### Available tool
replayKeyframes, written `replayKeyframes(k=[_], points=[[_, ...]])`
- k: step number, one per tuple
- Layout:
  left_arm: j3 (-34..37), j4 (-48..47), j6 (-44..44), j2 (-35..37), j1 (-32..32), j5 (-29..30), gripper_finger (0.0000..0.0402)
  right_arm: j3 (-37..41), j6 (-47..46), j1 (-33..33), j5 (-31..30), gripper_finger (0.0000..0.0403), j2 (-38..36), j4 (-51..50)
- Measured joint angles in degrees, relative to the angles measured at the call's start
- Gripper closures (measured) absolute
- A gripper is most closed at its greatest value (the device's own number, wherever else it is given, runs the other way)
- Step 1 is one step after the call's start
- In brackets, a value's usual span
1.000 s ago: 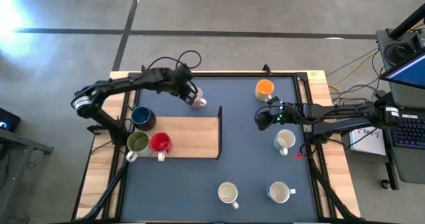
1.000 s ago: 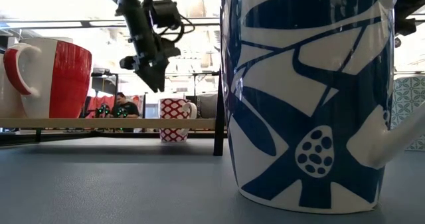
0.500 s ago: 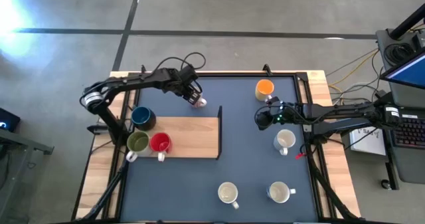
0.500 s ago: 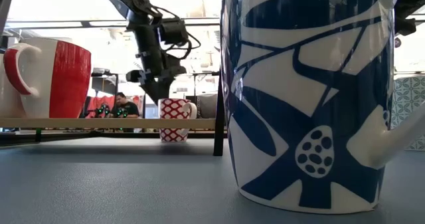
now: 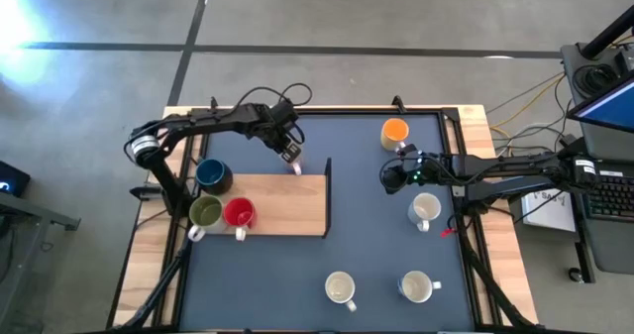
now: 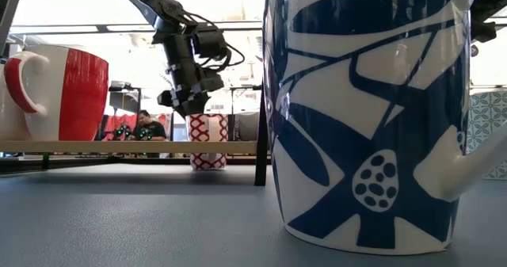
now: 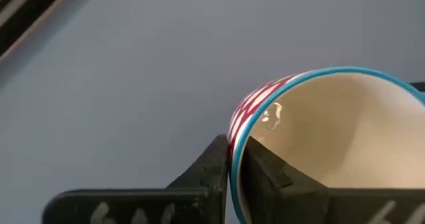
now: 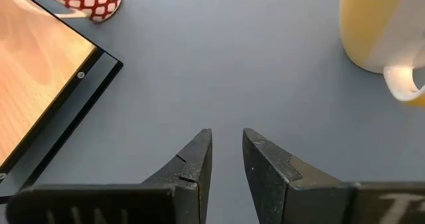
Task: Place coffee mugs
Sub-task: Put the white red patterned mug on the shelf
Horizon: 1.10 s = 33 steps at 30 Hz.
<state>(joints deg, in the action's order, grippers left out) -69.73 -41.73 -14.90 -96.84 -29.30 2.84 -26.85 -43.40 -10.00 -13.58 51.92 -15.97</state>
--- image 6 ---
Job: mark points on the red lattice pattern mug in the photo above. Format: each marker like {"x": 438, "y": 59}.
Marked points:
{"x": 208, "y": 128}

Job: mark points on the red and white mug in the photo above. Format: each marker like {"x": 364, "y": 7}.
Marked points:
{"x": 83, "y": 100}

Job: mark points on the blue leaf pattern mug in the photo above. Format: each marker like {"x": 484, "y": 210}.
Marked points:
{"x": 336, "y": 100}

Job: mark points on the large white mug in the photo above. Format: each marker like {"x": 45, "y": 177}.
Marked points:
{"x": 8, "y": 124}

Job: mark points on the teal tile pattern mug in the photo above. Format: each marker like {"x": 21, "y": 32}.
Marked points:
{"x": 489, "y": 112}

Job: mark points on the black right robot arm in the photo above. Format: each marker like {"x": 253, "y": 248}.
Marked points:
{"x": 487, "y": 9}

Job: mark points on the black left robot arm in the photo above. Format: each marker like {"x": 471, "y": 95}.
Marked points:
{"x": 158, "y": 1}

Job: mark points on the person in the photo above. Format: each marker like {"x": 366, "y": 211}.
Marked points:
{"x": 152, "y": 130}

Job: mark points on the grey sofa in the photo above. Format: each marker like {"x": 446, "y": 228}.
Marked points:
{"x": 247, "y": 126}

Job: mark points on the orange red cloth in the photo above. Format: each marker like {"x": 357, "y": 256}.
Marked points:
{"x": 119, "y": 120}

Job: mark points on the robot arms with green lights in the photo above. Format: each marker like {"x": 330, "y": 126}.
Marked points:
{"x": 120, "y": 133}

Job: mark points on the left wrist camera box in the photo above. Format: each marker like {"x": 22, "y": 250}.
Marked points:
{"x": 211, "y": 80}

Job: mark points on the wooden shelf with black frame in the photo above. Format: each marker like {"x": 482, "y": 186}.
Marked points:
{"x": 119, "y": 147}

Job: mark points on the black table edge rail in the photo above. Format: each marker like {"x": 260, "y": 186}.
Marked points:
{"x": 119, "y": 162}

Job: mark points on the black rig frame post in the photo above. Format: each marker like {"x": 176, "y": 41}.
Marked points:
{"x": 8, "y": 13}

